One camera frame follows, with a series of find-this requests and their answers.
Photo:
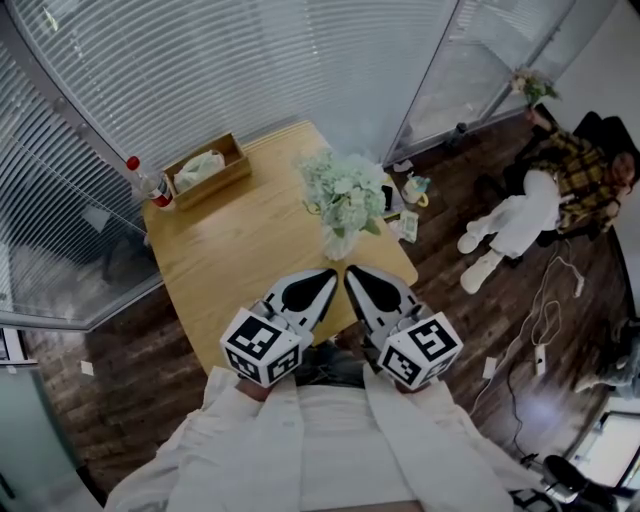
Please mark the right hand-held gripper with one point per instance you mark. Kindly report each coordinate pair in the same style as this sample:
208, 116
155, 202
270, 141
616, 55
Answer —
420, 352

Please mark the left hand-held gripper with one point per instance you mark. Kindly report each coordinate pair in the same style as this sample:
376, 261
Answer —
260, 347

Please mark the pale green flowers bouquet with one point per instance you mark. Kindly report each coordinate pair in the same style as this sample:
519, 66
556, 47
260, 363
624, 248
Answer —
345, 190

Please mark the person's right forearm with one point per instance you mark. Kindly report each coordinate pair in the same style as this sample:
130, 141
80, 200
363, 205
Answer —
440, 435

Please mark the person's left forearm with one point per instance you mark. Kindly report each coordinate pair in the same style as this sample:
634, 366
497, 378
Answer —
215, 440

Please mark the person's legs in jeans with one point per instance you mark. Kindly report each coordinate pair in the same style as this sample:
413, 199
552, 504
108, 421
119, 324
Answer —
330, 365

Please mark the green printed packet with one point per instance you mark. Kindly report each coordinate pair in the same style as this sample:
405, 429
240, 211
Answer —
407, 227

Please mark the wooden table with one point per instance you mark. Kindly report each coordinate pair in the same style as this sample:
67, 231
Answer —
225, 270

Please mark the yellow green notebook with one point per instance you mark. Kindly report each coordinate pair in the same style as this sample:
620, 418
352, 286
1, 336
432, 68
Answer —
398, 202

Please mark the black phone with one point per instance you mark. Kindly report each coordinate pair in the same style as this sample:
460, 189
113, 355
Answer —
387, 197

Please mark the pale green mug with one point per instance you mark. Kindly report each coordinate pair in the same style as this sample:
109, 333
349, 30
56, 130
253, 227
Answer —
414, 191

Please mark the white floor socket plate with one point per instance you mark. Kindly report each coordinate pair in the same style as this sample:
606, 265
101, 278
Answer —
489, 368
87, 368

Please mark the white crumpled paper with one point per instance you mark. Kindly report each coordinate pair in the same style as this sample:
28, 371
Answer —
402, 165

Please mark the wooden box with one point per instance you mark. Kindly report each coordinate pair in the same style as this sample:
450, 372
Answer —
220, 187

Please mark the person's torso in white shirt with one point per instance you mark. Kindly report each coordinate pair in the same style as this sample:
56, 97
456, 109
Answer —
340, 450

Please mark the white plastic bag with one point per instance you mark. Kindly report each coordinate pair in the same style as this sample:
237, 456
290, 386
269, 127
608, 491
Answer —
197, 170

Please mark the white power strip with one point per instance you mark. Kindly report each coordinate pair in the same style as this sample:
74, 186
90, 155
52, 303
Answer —
540, 359

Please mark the clear bottle with red cap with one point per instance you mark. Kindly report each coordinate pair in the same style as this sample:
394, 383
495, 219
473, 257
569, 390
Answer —
160, 192

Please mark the dark drinking bottle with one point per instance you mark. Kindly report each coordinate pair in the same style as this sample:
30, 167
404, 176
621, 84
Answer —
458, 135

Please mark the grey swivel chair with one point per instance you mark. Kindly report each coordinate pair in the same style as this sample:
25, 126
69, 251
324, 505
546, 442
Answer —
110, 250

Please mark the white plug adapter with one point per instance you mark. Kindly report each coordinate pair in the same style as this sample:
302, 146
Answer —
579, 286

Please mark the black and white patterned block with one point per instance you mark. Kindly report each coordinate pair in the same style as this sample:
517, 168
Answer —
530, 500

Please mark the pink flower bouquet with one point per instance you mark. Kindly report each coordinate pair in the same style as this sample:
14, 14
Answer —
532, 87

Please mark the black swivel chair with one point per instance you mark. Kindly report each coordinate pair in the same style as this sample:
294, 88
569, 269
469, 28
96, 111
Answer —
575, 480

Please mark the white desk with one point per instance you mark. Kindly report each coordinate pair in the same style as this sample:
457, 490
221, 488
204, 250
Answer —
610, 445

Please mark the black office chair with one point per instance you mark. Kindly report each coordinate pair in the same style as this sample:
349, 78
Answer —
595, 125

